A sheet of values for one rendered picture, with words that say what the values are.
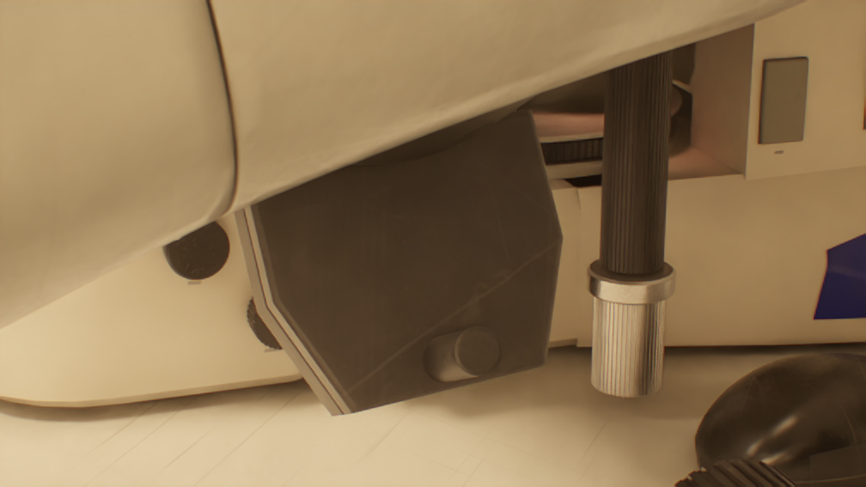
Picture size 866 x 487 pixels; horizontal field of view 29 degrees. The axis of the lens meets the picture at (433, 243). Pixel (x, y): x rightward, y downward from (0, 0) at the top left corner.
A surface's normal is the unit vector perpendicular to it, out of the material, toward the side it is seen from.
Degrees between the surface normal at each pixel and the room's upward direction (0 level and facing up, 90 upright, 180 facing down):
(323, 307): 65
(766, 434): 47
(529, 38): 132
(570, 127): 0
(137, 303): 90
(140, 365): 90
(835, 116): 90
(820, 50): 90
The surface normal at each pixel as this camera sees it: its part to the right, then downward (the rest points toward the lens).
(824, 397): -0.01, -0.65
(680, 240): 0.10, 0.15
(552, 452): 0.00, -0.95
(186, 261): 0.33, 0.29
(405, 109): 0.43, 0.86
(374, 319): 0.25, -0.12
